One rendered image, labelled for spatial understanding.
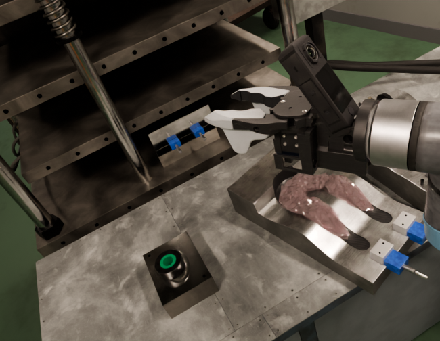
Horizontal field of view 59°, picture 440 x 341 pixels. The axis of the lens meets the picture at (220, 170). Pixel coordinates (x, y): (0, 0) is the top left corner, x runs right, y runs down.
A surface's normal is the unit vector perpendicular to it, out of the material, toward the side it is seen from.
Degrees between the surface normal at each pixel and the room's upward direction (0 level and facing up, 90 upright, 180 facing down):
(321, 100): 82
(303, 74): 82
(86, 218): 0
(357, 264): 0
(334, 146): 82
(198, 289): 90
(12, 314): 0
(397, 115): 19
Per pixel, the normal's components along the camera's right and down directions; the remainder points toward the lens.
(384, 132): -0.57, 0.11
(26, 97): 0.42, 0.50
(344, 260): -0.27, -0.73
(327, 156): -0.53, 0.56
